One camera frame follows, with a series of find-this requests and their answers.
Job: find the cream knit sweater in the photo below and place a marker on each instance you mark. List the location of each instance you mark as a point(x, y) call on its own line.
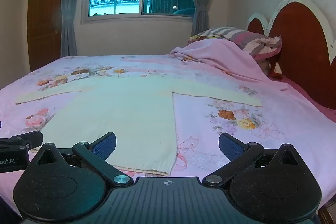
point(126, 113)

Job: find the red wooden headboard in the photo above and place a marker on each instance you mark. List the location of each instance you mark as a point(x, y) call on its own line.
point(302, 50)

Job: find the brown wooden door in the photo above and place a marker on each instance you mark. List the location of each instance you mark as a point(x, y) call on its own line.
point(44, 19)

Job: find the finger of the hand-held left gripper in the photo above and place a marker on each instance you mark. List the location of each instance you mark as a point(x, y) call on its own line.
point(29, 138)

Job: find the pink blanket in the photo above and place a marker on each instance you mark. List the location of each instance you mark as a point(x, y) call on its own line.
point(210, 56)

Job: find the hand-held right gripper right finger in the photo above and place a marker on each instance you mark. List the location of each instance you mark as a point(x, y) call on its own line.
point(231, 147)

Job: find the striped pillow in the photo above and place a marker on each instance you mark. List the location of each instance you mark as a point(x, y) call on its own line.
point(244, 39)

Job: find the bed with floral pink sheet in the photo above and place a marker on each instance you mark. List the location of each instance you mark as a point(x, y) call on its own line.
point(218, 132)

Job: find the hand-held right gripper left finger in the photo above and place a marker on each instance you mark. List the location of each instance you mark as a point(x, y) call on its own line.
point(105, 147)

